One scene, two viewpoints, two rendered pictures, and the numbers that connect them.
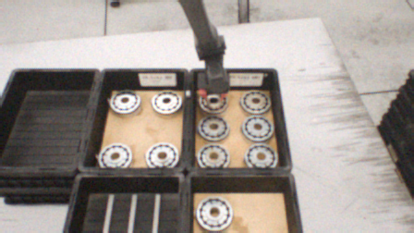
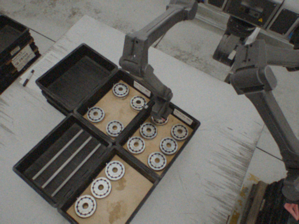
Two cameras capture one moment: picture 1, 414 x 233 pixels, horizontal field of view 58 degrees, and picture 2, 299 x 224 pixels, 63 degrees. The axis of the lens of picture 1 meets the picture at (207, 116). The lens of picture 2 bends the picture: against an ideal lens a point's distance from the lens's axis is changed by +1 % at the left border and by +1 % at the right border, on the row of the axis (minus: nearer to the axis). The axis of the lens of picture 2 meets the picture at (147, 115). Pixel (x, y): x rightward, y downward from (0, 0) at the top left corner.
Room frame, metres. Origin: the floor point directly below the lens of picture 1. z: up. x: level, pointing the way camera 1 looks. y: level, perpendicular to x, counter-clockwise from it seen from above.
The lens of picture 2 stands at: (0.22, -0.27, 2.12)
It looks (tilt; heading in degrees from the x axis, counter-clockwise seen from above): 63 degrees down; 29
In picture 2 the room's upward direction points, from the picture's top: 10 degrees clockwise
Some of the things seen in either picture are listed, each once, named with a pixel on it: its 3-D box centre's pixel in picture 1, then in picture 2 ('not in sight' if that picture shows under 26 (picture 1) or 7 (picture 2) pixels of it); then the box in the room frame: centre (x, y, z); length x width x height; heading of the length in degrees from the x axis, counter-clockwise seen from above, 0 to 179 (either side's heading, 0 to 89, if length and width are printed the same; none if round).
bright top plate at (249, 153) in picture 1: (261, 157); (157, 160); (0.60, -0.16, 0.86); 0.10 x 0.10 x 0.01
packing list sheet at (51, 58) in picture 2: not in sight; (46, 71); (0.68, 0.83, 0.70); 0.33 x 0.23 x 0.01; 8
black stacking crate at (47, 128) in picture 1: (48, 126); (80, 80); (0.71, 0.51, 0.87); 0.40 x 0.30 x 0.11; 0
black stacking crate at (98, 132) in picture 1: (141, 126); (117, 107); (0.71, 0.21, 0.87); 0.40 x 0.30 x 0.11; 0
